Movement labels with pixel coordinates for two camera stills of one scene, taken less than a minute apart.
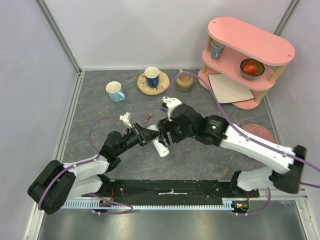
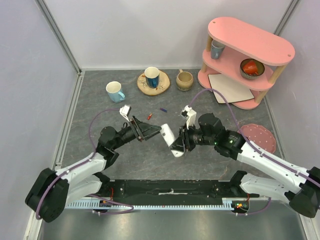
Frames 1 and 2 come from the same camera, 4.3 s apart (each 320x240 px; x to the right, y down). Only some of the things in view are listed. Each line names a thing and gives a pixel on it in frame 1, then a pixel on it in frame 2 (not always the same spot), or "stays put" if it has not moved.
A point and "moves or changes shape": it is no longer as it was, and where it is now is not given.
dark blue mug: (152, 76) stays put
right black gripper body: (165, 131) → (186, 139)
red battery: (149, 117) stays put
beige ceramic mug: (184, 83) stays put
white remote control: (163, 151) moves or changes shape
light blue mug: (114, 90) stays put
